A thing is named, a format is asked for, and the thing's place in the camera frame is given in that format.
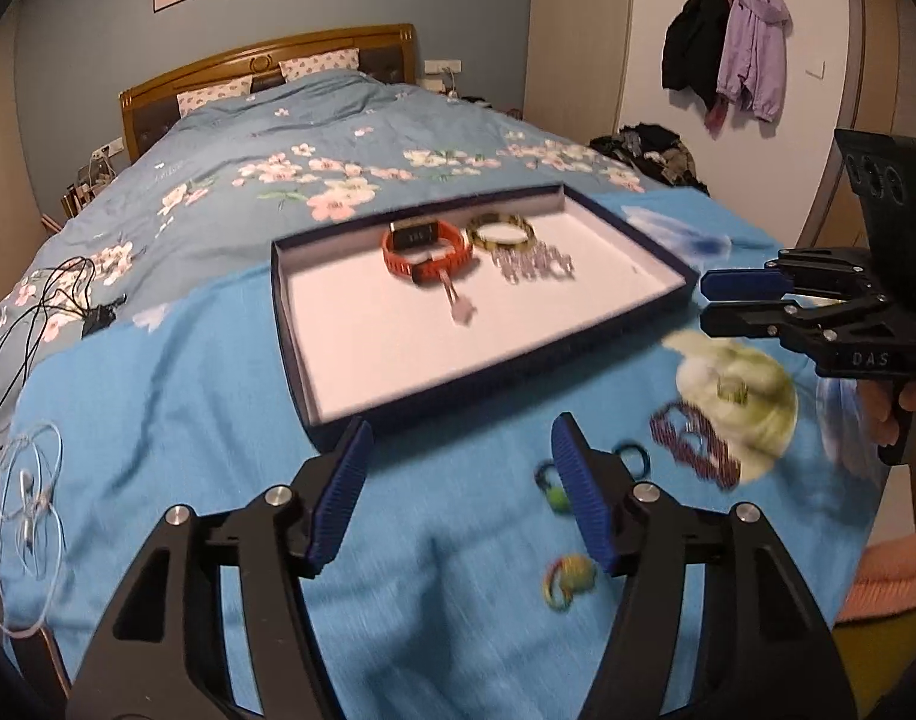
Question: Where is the dark purple bead bracelet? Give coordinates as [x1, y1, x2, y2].
[648, 400, 744, 493]

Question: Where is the green bead woven ring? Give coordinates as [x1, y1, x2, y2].
[540, 553, 601, 613]

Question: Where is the green stone black cord charm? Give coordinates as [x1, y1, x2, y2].
[533, 460, 572, 515]

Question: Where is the lilac crystal bead bracelet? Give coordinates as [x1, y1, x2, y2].
[490, 241, 578, 286]

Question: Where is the tortoiseshell gold bangle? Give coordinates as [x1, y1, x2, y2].
[466, 211, 537, 252]

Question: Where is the pink stone braided bracelet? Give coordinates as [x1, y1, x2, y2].
[433, 253, 480, 329]

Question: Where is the orange smart watch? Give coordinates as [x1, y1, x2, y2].
[382, 218, 472, 284]

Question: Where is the person right hand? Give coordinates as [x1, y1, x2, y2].
[858, 380, 916, 445]

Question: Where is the pile of dark clothes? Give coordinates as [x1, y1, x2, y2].
[590, 124, 710, 195]

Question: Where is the pink knit right sleeve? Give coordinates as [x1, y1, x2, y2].
[837, 533, 916, 622]

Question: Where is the purple hanging jacket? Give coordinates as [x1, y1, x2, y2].
[705, 0, 791, 135]

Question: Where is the light blue floral blanket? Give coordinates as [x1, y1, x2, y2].
[0, 227, 887, 718]

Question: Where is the black hanging jacket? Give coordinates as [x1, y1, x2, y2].
[661, 0, 731, 110]

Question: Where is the dark blue shallow box tray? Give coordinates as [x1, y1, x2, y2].
[271, 184, 697, 450]

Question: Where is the grey blue floral duvet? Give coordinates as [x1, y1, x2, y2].
[0, 68, 655, 452]

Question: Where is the wooden bed headboard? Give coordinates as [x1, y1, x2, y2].
[119, 23, 417, 163]

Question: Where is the right floral pillow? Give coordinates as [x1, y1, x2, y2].
[279, 47, 360, 83]

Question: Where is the floral pillow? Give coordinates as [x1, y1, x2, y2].
[279, 47, 360, 83]
[176, 75, 253, 119]

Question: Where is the left floral pillow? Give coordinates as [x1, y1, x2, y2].
[176, 75, 253, 119]

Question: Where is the black ring bangle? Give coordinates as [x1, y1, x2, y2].
[614, 442, 651, 481]

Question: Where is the white earphone cable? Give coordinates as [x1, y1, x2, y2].
[0, 419, 69, 642]

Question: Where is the black charging cable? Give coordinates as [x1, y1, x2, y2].
[0, 253, 130, 446]

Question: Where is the white wall socket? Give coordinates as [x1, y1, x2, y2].
[424, 59, 462, 76]

